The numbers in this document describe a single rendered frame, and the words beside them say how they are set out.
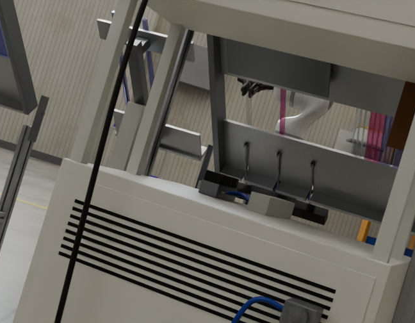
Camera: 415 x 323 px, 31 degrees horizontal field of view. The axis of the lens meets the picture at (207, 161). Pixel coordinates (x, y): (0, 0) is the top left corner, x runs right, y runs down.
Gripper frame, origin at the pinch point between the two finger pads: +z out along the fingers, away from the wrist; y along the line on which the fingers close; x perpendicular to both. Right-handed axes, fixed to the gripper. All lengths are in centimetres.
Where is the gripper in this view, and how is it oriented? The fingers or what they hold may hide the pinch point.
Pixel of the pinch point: (248, 89)
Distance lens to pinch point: 219.6
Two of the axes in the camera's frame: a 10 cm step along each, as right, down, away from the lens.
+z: -4.4, 5.0, -7.5
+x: -0.3, 8.2, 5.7
